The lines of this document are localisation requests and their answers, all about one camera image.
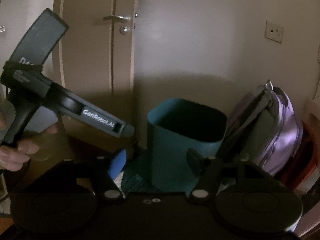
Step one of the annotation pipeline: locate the teal trash bin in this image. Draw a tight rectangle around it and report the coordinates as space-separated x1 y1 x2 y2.
147 99 227 193

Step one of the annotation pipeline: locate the person's left hand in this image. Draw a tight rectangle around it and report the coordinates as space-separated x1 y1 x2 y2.
0 112 58 172

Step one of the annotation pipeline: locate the purple backpack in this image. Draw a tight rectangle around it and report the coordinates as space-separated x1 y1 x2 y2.
219 80 303 176

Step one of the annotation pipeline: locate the brown wooden door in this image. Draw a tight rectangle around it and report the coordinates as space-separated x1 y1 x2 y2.
52 0 141 98

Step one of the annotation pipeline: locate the silver door handle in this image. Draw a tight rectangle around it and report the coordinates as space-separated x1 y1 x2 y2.
103 15 131 23

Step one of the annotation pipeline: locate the wall socket plate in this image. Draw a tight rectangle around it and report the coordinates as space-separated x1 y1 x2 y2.
265 21 284 43

